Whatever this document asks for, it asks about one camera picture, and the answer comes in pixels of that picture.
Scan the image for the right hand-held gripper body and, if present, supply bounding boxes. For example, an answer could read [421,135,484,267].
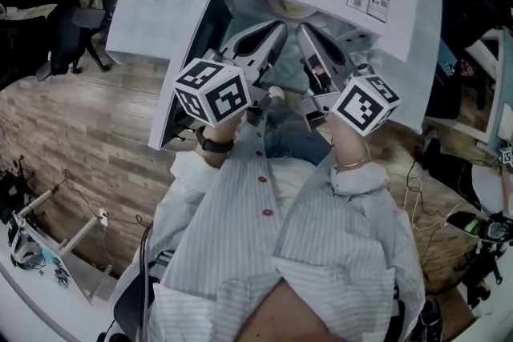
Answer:
[300,51,402,137]

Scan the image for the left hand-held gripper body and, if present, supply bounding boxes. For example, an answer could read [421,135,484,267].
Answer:
[173,46,274,129]

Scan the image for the white plate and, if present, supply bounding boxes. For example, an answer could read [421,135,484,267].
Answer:
[266,0,318,19]

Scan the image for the person's right forearm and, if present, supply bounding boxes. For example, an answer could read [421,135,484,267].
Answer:
[328,116,372,173]

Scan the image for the person's left forearm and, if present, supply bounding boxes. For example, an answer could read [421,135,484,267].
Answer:
[195,116,242,171]

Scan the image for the label sticker on microwave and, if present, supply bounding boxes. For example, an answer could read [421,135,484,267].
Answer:
[345,0,390,24]

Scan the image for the black wrist watch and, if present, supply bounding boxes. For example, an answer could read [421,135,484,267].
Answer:
[195,126,235,155]

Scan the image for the blue jeans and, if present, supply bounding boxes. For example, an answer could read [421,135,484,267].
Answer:
[262,99,334,167]

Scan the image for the striped grey shirt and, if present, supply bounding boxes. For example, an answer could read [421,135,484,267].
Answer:
[110,98,426,342]

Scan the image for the black mesh chair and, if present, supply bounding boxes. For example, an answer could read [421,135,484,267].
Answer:
[440,0,513,50]

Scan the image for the black office chair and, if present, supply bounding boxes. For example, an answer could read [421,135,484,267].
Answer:
[34,3,114,82]

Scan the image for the black device with green part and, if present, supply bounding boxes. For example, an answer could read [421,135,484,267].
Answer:
[445,210,513,245]

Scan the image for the black and white helmet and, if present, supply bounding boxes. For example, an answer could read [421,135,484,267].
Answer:
[8,226,46,272]

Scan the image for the gold bracelet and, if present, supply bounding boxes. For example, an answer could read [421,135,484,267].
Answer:
[334,141,370,168]

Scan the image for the white cable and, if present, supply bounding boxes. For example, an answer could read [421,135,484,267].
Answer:
[400,175,454,231]

